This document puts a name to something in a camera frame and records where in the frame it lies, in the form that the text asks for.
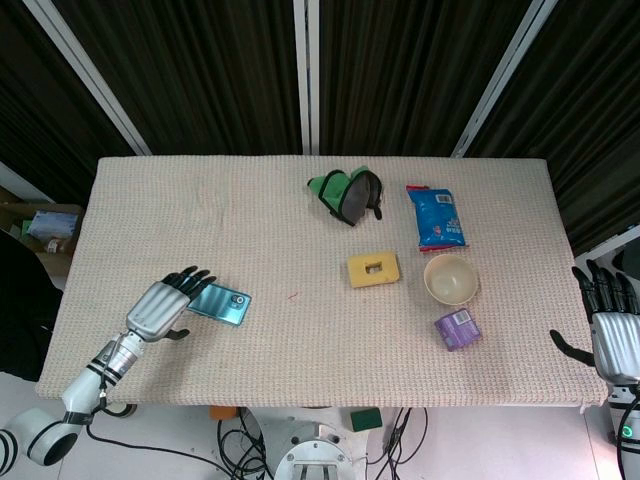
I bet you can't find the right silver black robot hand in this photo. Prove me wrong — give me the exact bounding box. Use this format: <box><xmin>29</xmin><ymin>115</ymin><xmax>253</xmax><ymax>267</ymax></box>
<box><xmin>549</xmin><ymin>259</ymin><xmax>640</xmax><ymax>386</ymax></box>

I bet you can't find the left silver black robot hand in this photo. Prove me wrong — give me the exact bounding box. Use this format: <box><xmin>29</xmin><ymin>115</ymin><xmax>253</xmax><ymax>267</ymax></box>
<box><xmin>125</xmin><ymin>266</ymin><xmax>218</xmax><ymax>344</ymax></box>

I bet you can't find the blue smartphone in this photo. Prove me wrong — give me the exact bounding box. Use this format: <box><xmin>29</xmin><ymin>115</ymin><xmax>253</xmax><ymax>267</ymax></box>
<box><xmin>185</xmin><ymin>283</ymin><xmax>253</xmax><ymax>329</ymax></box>

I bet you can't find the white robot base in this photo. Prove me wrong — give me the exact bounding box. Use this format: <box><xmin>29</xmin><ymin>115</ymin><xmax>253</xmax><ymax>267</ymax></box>
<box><xmin>249</xmin><ymin>407</ymin><xmax>386</xmax><ymax>480</ymax></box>

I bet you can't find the cardboard box with items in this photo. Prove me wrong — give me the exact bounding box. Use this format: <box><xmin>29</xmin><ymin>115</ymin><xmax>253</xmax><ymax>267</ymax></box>
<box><xmin>0</xmin><ymin>199</ymin><xmax>85</xmax><ymax>277</ymax></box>

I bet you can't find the purple small box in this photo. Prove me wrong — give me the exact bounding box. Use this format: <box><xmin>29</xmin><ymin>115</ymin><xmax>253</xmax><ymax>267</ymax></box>
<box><xmin>433</xmin><ymin>307</ymin><xmax>484</xmax><ymax>353</ymax></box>

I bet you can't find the beige woven table mat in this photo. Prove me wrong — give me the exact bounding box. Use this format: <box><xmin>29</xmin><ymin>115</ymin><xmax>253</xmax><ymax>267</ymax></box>
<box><xmin>34</xmin><ymin>155</ymin><xmax>609</xmax><ymax>409</ymax></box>

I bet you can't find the cream plastic bowl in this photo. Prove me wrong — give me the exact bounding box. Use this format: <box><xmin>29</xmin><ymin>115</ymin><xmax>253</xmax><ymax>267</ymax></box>
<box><xmin>423</xmin><ymin>253</ymin><xmax>480</xmax><ymax>306</ymax></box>

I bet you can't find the blue snack bag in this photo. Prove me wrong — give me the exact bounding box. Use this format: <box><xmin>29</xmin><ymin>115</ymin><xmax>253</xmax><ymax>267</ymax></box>
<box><xmin>405</xmin><ymin>184</ymin><xmax>473</xmax><ymax>254</ymax></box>

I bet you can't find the yellow square sponge block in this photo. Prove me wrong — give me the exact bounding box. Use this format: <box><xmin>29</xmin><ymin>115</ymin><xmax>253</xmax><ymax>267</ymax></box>
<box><xmin>346</xmin><ymin>251</ymin><xmax>403</xmax><ymax>289</ymax></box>

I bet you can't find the green and grey pouch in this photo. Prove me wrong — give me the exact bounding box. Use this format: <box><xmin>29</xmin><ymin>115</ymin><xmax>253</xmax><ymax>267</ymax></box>
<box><xmin>306</xmin><ymin>167</ymin><xmax>385</xmax><ymax>228</ymax></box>

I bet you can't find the green block on floor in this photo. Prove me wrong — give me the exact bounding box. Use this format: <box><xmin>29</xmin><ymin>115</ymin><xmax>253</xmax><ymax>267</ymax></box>
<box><xmin>349</xmin><ymin>407</ymin><xmax>382</xmax><ymax>433</ymax></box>

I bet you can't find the black curtain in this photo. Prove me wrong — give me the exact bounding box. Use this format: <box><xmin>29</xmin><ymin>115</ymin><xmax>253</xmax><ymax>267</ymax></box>
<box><xmin>0</xmin><ymin>0</ymin><xmax>640</xmax><ymax>256</ymax></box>

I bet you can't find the black cable bundle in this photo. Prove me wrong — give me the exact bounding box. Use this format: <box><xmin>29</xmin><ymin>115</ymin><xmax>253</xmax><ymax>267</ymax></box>
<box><xmin>84</xmin><ymin>405</ymin><xmax>426</xmax><ymax>480</ymax></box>

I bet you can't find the white frame post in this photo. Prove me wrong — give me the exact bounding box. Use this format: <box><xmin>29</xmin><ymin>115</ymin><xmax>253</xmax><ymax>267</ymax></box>
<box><xmin>291</xmin><ymin>0</ymin><xmax>321</xmax><ymax>155</ymax></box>
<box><xmin>19</xmin><ymin>0</ymin><xmax>152</xmax><ymax>156</ymax></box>
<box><xmin>450</xmin><ymin>0</ymin><xmax>571</xmax><ymax>158</ymax></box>

